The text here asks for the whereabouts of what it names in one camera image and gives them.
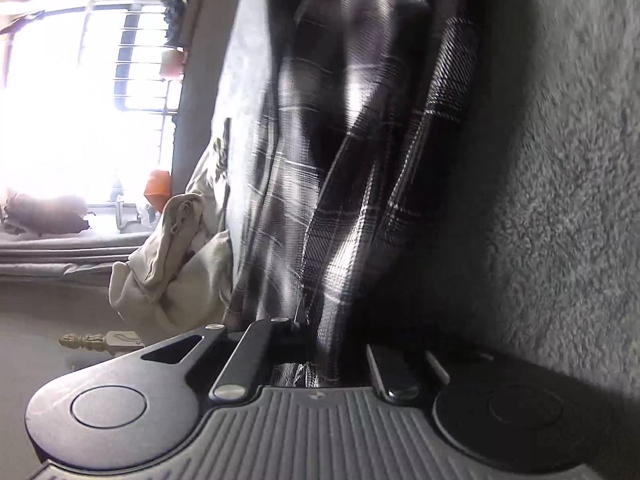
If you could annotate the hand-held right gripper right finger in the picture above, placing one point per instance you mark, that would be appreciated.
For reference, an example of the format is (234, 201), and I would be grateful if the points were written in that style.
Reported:
(395, 375)

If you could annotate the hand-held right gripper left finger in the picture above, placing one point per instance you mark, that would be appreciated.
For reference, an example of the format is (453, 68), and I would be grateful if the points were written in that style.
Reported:
(250, 355)

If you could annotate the black white plaid shirt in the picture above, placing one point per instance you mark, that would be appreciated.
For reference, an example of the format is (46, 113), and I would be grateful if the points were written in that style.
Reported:
(360, 160)

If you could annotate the cream knit sweater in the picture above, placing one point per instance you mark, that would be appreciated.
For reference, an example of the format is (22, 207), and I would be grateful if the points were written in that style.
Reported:
(200, 290)

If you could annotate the beige garment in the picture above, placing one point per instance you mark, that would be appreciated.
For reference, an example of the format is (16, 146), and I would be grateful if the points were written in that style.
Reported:
(172, 230)

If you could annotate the cream carved headboard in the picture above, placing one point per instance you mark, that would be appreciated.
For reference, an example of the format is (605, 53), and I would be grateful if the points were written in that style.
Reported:
(100, 341)

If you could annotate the orange object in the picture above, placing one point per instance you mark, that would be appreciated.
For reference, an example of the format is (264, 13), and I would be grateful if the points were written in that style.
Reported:
(159, 190)

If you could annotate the grey curtain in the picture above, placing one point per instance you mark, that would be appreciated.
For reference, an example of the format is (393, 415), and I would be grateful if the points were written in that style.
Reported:
(60, 260)

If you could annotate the pink pot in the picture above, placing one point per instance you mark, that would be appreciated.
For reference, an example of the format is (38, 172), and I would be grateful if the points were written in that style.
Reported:
(172, 64)

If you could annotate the cardboard box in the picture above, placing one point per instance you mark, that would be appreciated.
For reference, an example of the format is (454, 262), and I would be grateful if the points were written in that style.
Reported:
(182, 15)

